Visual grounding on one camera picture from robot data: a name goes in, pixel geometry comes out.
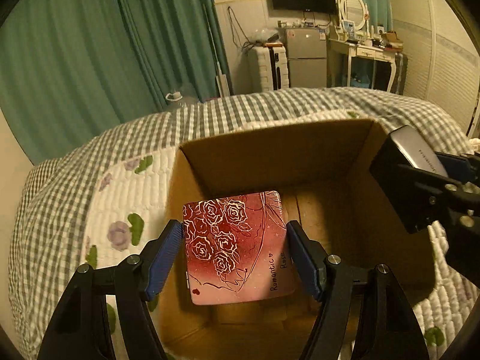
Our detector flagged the silver small fridge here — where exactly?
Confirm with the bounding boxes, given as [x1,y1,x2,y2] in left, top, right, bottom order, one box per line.
[282,28,327,88]

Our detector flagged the red rose notebook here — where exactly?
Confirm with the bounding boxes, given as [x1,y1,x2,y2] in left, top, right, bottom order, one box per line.
[182,190,296,306]

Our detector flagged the grey power bank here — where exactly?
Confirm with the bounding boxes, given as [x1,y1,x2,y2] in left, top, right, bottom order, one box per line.
[390,125,448,177]

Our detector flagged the white suitcase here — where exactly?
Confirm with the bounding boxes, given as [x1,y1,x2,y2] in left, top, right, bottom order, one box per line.
[247,44,290,93]

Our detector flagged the brown cardboard box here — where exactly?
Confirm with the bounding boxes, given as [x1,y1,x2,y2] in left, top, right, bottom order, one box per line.
[155,119,435,359]

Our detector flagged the white louvered wardrobe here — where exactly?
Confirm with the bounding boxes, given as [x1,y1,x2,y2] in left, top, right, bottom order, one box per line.
[391,0,479,137]

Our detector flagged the green curtain left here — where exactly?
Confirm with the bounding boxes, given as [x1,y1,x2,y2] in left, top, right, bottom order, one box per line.
[1,0,228,164]

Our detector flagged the grey checked blanket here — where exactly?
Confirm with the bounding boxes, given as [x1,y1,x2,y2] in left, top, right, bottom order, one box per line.
[8,88,473,359]

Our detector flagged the clear water jug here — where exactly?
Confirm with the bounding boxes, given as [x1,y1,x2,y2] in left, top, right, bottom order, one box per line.
[165,83,200,112]

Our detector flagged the white dressing table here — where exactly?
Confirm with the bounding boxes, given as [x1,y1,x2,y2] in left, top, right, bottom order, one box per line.
[327,39,408,94]

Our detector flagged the white oval mirror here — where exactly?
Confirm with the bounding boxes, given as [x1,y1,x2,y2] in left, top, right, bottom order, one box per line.
[339,0,370,31]

